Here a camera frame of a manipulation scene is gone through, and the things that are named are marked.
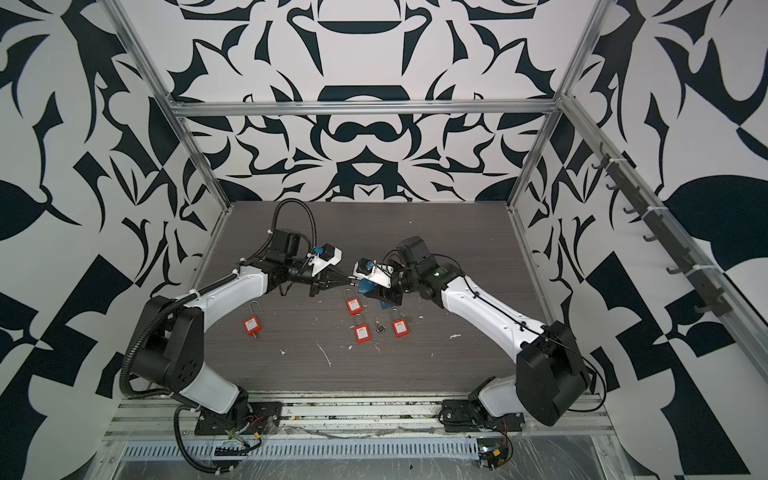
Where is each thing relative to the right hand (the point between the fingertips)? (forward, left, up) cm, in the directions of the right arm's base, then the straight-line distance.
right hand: (371, 279), depth 79 cm
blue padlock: (-1, +2, -1) cm, 2 cm away
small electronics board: (-36, -28, -19) cm, 49 cm away
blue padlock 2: (+1, -4, -18) cm, 18 cm away
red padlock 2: (-7, +3, -16) cm, 18 cm away
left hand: (+3, +5, -1) cm, 6 cm away
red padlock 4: (-5, +36, -16) cm, 39 cm away
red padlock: (+1, +6, -16) cm, 17 cm away
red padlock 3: (-6, -8, -16) cm, 19 cm away
